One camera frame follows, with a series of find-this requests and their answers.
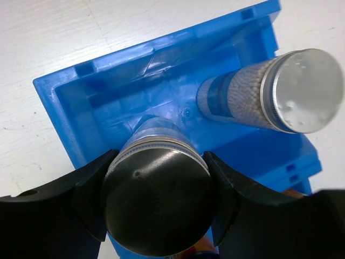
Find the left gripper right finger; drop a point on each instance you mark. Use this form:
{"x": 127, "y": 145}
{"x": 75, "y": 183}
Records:
{"x": 254, "y": 221}

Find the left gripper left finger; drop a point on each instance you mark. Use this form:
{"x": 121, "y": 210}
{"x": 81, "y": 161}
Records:
{"x": 60, "y": 219}

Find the red-lidded sauce jar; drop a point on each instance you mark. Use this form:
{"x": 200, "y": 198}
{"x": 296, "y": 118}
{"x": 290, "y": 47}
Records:
{"x": 205, "y": 245}

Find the blue three-compartment plastic bin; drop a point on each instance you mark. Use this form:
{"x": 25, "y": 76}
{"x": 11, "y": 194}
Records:
{"x": 97, "y": 105}

